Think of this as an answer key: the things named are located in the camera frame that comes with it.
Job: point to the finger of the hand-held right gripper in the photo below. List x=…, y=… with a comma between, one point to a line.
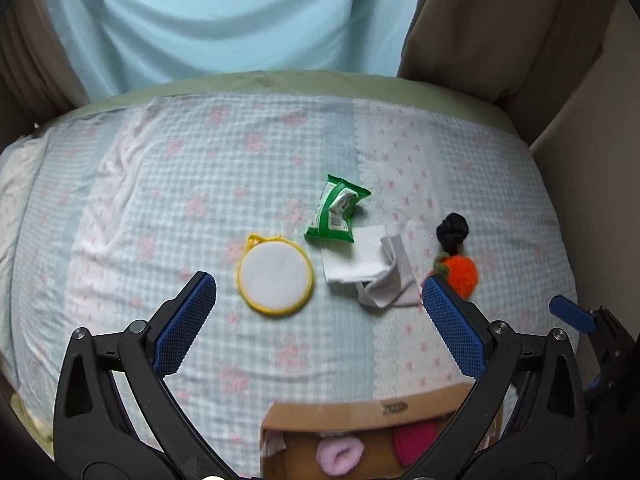
x=570, y=312

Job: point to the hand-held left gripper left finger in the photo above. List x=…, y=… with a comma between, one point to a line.
x=184, y=321

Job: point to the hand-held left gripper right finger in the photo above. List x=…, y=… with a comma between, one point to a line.
x=456, y=331

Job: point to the grey sock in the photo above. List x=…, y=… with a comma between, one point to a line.
x=397, y=280

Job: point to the round white yellow-rimmed pad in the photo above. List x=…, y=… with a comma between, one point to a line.
x=274, y=275

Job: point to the white textured cloth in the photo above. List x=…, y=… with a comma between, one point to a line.
x=352, y=260

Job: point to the cardboard box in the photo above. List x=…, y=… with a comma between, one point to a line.
x=350, y=407

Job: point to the green tissue packet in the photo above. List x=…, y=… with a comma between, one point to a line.
x=334, y=210

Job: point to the magenta cloth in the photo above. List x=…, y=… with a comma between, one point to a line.
x=415, y=440

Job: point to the white crumpled cloth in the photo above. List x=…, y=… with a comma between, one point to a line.
x=274, y=445

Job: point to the pink scrunchie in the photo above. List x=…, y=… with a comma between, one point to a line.
x=327, y=460

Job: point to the green bed sheet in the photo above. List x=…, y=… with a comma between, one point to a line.
x=280, y=82

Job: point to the beige curtain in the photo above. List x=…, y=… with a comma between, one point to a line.
x=495, y=20
x=35, y=60

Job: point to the light blue curtain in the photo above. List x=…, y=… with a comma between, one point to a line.
x=225, y=15

